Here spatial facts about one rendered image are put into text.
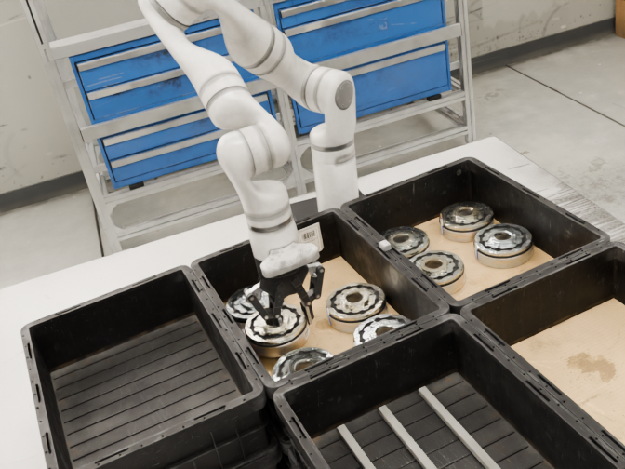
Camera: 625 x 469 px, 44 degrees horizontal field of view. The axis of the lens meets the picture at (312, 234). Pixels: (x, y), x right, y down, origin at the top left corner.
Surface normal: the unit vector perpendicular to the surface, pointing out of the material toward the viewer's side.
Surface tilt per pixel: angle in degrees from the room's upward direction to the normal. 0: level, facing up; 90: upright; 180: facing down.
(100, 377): 0
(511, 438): 0
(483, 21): 90
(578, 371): 0
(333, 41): 90
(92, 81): 90
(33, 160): 90
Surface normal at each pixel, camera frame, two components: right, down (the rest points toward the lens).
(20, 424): -0.17, -0.84
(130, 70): 0.31, 0.45
